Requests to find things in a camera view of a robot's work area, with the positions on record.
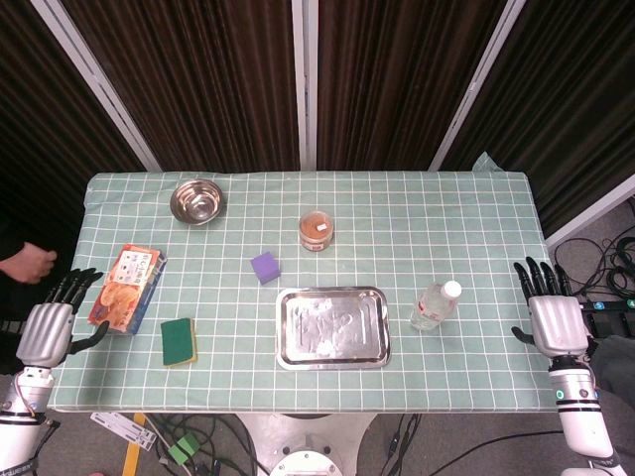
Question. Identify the dark brown curtain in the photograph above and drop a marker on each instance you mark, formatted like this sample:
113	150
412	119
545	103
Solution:
397	84
570	124
35	124
198	84

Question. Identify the grey trouser leg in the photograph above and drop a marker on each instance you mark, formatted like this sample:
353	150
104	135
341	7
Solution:
615	362

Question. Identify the green plastic block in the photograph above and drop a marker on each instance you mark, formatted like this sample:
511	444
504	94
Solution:
183	448

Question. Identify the metal tray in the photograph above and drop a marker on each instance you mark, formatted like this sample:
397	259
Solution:
332	327

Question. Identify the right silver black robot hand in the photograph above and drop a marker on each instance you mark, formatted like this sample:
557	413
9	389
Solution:
558	322

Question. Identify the clear plastic bottle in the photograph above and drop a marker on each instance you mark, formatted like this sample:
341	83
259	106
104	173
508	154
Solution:
430	308

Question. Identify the white printed label strip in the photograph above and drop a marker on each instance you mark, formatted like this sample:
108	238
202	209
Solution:
124	430

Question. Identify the glass jar orange lid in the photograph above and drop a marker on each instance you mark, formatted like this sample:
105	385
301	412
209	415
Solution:
315	229

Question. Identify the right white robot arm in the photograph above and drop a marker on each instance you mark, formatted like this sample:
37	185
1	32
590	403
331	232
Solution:
580	421

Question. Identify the purple foam cube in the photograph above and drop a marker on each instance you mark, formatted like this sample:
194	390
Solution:
265	268

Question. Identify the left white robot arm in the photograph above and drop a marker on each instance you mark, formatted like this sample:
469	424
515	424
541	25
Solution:
20	436

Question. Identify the white partition frame post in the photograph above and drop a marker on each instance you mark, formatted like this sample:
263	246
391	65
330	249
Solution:
304	84
94	82
476	84

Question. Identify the green checked tablecloth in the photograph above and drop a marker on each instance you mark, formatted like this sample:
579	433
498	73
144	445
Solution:
397	223

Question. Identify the bystander bare hand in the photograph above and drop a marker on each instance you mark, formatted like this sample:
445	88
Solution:
30	265

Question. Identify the green yellow sponge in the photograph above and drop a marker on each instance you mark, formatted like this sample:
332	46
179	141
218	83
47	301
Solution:
177	342

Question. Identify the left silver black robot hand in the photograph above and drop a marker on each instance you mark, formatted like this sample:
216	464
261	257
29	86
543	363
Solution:
47	327

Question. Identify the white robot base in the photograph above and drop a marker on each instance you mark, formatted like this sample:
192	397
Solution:
307	441

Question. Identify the white partition frame bar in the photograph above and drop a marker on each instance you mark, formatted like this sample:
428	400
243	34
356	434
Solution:
590	215

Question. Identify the orange blue cookie box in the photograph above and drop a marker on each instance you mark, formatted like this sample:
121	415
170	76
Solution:
126	290

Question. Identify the stainless steel bowl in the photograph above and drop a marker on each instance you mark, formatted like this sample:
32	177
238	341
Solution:
197	203

